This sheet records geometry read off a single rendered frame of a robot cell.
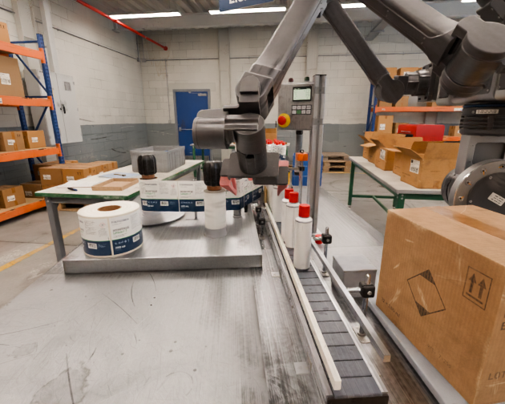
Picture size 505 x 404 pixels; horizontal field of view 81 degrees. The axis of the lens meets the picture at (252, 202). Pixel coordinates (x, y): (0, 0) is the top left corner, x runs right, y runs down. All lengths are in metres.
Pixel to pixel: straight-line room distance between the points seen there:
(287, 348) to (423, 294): 0.32
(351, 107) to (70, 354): 8.61
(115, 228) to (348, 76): 8.32
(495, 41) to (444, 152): 2.13
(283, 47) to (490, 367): 0.67
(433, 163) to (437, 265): 2.13
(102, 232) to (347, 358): 0.81
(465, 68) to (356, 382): 0.59
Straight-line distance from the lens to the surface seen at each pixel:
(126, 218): 1.09
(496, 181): 0.97
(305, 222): 0.88
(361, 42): 1.16
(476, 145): 1.02
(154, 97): 9.75
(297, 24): 0.71
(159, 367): 0.74
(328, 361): 0.61
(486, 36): 0.69
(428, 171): 2.77
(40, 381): 0.81
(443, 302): 0.70
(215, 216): 1.15
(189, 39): 9.53
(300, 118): 1.29
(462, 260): 0.64
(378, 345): 0.60
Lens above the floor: 1.33
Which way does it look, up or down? 16 degrees down
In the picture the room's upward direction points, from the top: straight up
